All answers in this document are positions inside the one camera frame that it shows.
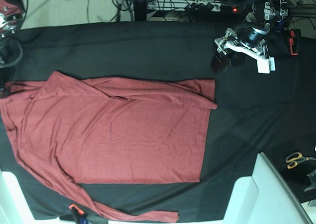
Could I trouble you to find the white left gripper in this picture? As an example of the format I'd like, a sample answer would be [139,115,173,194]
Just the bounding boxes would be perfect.
[211,28,276,74]

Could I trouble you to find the red long-sleeve shirt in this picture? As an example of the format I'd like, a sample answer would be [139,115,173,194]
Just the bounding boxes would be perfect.
[0,72,217,223]

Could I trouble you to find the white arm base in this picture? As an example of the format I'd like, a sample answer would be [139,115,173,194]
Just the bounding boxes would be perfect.
[0,171,60,224]
[223,152,312,224]

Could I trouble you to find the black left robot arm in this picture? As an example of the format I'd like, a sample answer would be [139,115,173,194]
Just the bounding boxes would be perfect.
[211,0,288,74]

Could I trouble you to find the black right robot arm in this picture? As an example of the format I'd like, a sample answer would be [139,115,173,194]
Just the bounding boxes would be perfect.
[0,0,27,98]

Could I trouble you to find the black table cloth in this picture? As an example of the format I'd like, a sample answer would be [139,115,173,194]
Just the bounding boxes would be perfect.
[14,22,316,223]

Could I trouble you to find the orange black clamp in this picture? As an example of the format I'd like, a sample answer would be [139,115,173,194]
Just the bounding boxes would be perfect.
[288,29,301,56]

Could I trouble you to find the white power strip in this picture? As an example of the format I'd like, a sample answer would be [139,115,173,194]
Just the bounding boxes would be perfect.
[190,1,245,14]

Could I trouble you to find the black stand pole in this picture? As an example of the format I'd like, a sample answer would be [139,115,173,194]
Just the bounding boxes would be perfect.
[133,0,150,21]

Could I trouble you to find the orange blue front clamp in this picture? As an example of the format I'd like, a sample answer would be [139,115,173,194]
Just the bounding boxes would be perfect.
[68,204,90,224]

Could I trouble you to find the yellow-handled scissors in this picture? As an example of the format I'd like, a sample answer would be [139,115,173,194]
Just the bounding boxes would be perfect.
[285,152,316,169]

